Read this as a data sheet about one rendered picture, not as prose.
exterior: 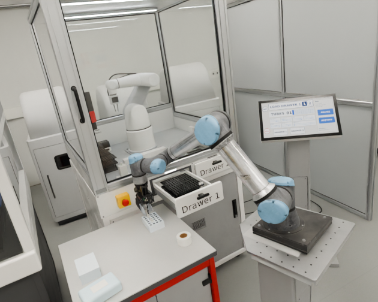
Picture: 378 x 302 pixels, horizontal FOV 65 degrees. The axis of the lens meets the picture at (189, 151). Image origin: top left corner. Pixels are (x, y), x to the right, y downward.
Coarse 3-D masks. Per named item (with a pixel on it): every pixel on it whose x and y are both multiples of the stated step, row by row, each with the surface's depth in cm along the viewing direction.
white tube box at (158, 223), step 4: (144, 216) 164; (152, 216) 163; (156, 216) 163; (144, 220) 161; (148, 220) 160; (156, 220) 159; (160, 220) 158; (144, 224) 163; (148, 224) 156; (152, 224) 156; (156, 224) 155; (160, 224) 157; (148, 228) 156; (152, 228) 155; (156, 228) 156; (160, 228) 157
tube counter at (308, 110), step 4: (304, 108) 205; (308, 108) 204; (312, 108) 204; (288, 112) 207; (292, 112) 206; (296, 112) 205; (300, 112) 205; (304, 112) 204; (308, 112) 203; (312, 112) 203
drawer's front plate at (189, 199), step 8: (216, 184) 161; (192, 192) 155; (200, 192) 156; (208, 192) 159; (216, 192) 162; (176, 200) 150; (184, 200) 152; (192, 200) 155; (200, 200) 158; (208, 200) 160; (216, 200) 163; (176, 208) 151; (184, 208) 153; (192, 208) 156; (200, 208) 159
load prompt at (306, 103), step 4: (308, 100) 206; (312, 100) 206; (268, 104) 212; (272, 104) 212; (276, 104) 211; (280, 104) 210; (284, 104) 209; (288, 104) 209; (292, 104) 208; (296, 104) 207; (300, 104) 207; (304, 104) 206; (308, 104) 205; (312, 104) 205; (272, 108) 210; (276, 108) 210; (280, 108) 209; (284, 108) 208
